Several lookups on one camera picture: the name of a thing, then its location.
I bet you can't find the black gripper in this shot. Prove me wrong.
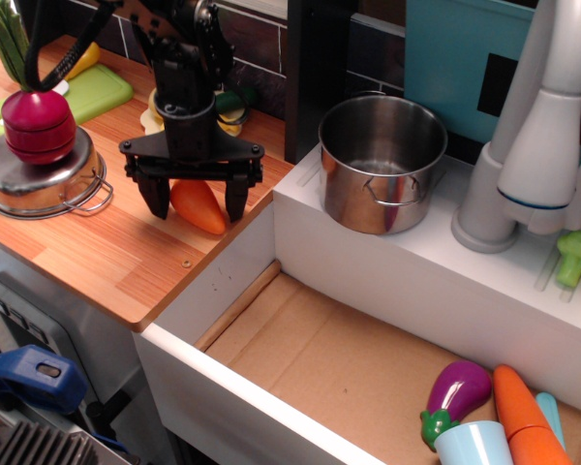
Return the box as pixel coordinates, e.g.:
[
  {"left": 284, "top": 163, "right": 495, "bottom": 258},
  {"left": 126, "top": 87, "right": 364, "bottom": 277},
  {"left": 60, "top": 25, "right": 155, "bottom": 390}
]
[{"left": 119, "top": 96, "right": 264, "bottom": 222}]

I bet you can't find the small orange toy carrot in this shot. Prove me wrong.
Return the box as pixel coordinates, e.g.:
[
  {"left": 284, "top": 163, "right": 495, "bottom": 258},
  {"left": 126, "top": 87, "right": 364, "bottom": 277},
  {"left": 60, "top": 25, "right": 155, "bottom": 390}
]
[{"left": 170, "top": 179, "right": 227, "bottom": 235}]

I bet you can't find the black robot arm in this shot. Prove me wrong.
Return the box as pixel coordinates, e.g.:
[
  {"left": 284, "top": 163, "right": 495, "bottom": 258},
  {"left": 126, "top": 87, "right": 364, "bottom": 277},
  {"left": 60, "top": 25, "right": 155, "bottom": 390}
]
[{"left": 116, "top": 1, "right": 264, "bottom": 222}]

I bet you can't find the steel pot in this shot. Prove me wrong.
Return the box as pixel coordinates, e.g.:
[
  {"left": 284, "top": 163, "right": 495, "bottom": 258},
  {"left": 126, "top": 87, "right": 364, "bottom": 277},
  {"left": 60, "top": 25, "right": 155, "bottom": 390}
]
[{"left": 319, "top": 94, "right": 447, "bottom": 235}]

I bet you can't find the large orange toy carrot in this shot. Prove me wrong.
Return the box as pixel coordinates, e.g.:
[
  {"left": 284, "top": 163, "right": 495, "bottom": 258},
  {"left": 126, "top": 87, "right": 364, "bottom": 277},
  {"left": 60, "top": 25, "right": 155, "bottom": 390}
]
[{"left": 493, "top": 364, "right": 572, "bottom": 465}]

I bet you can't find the cream toy plate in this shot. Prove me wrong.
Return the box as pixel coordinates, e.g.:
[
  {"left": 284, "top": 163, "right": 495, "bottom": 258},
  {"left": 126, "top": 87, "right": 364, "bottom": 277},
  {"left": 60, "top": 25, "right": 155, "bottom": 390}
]
[{"left": 139, "top": 104, "right": 249, "bottom": 137}]

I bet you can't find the green toy cucumber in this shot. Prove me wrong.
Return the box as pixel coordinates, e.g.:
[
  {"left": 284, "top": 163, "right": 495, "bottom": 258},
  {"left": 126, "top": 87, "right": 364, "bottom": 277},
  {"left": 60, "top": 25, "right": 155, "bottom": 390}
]
[{"left": 216, "top": 87, "right": 260, "bottom": 113}]

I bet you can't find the yellow toy potato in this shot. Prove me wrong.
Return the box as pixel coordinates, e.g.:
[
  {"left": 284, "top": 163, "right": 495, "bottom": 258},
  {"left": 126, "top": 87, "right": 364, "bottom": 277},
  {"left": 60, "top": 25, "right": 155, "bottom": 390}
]
[{"left": 148, "top": 88, "right": 163, "bottom": 124}]

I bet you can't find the green cutting board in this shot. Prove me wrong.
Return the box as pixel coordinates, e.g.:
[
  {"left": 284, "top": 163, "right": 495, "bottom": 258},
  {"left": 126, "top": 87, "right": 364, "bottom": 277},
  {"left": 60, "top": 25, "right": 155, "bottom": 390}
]
[{"left": 0, "top": 63, "right": 135, "bottom": 139}]

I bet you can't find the red toy radish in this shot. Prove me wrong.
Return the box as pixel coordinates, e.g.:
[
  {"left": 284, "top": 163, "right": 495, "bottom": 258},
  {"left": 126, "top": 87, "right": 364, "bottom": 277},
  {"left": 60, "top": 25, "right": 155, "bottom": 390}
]
[{"left": 0, "top": 1, "right": 76, "bottom": 166}]

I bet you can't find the upside-down steel bowl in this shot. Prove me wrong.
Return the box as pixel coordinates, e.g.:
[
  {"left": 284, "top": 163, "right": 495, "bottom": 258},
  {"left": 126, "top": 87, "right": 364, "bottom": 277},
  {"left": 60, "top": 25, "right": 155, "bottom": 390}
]
[{"left": 0, "top": 128, "right": 113, "bottom": 220}]

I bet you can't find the white toy sink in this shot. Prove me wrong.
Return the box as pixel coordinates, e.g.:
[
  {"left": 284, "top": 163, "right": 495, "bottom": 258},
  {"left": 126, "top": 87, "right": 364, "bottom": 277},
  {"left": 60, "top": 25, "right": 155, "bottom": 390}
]
[{"left": 135, "top": 150, "right": 581, "bottom": 464}]

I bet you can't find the blue clamp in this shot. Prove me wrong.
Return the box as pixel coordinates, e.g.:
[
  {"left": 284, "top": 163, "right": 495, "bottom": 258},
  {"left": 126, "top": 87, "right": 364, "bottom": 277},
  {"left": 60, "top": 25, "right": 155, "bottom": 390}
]
[{"left": 0, "top": 345, "right": 88, "bottom": 414}]

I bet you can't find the purple toy eggplant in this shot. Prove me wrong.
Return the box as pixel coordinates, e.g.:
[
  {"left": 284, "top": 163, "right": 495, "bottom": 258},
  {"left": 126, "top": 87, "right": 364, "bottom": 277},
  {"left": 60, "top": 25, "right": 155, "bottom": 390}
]
[{"left": 420, "top": 360, "right": 492, "bottom": 452}]

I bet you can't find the grey toy faucet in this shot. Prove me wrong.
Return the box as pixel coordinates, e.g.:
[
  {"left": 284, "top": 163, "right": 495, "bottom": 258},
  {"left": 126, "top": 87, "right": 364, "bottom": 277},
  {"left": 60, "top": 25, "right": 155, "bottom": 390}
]
[{"left": 451, "top": 1, "right": 581, "bottom": 254}]

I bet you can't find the light blue toy cup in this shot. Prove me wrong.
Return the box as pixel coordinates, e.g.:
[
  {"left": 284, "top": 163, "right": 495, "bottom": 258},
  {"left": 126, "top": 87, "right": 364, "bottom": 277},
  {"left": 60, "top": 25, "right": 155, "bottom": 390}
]
[{"left": 435, "top": 420, "right": 513, "bottom": 465}]

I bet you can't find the green toy broccoli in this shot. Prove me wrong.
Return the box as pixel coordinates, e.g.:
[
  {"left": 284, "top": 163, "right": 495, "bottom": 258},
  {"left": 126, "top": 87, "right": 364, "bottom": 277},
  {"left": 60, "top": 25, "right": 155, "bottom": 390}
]
[{"left": 557, "top": 230, "right": 581, "bottom": 288}]

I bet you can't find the light blue toy utensil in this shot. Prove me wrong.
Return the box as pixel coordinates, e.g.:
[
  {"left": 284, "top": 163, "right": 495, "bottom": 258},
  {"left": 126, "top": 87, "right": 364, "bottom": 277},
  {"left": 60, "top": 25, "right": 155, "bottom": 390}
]
[{"left": 535, "top": 391, "right": 566, "bottom": 450}]

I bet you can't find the yellow-handled toy knife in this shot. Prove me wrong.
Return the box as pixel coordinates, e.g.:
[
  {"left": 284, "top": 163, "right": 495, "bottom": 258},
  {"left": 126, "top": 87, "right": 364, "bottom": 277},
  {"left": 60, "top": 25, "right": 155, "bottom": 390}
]
[{"left": 53, "top": 42, "right": 101, "bottom": 95}]

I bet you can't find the black cable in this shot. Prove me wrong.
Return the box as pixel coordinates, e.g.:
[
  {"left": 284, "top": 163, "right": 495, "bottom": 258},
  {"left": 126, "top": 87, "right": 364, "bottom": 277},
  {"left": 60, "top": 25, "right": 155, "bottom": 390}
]
[{"left": 23, "top": 0, "right": 120, "bottom": 92}]

